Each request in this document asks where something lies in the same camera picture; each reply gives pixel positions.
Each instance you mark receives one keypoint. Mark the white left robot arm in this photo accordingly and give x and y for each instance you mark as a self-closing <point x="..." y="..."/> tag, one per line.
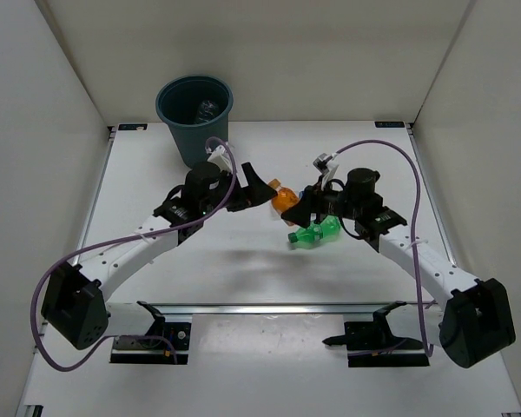
<point x="76" y="302"/>

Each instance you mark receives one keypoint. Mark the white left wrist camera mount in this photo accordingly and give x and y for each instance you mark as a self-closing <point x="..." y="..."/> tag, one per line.
<point x="220" y="157"/>

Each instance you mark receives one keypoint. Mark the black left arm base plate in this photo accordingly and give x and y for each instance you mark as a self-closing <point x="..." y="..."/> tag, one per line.
<point x="171" y="349"/>

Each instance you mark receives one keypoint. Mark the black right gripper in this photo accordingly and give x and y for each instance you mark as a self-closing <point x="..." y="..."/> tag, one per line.
<point x="301" y="212"/>

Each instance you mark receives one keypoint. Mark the dark teal plastic bin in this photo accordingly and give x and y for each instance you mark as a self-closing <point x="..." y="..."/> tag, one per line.
<point x="176" y="104"/>

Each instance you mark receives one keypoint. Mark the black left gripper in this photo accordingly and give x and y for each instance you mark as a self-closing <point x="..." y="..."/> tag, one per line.
<point x="255" y="193"/>

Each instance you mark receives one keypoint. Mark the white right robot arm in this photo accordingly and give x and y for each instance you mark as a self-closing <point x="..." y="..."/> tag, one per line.
<point x="470" y="319"/>

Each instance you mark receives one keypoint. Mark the green plastic soda bottle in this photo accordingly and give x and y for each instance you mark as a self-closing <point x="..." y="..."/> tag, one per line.
<point x="316" y="234"/>

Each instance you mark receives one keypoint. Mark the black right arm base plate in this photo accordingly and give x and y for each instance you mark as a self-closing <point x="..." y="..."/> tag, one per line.
<point x="372" y="343"/>

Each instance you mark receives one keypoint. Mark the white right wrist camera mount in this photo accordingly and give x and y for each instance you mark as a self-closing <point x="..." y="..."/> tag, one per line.
<point x="327" y="166"/>

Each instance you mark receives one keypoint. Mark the aluminium front table rail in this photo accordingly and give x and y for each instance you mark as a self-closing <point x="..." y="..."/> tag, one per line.
<point x="270" y="308"/>

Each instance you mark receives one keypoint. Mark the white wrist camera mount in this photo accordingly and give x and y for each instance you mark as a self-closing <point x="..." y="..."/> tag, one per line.
<point x="327" y="166"/>
<point x="220" y="157"/>

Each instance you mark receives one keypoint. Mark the clear bottle green label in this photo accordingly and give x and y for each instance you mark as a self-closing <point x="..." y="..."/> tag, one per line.
<point x="207" y="111"/>

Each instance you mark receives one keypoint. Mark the orange plastic drink bottle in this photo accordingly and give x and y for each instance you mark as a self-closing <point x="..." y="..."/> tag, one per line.
<point x="285" y="197"/>

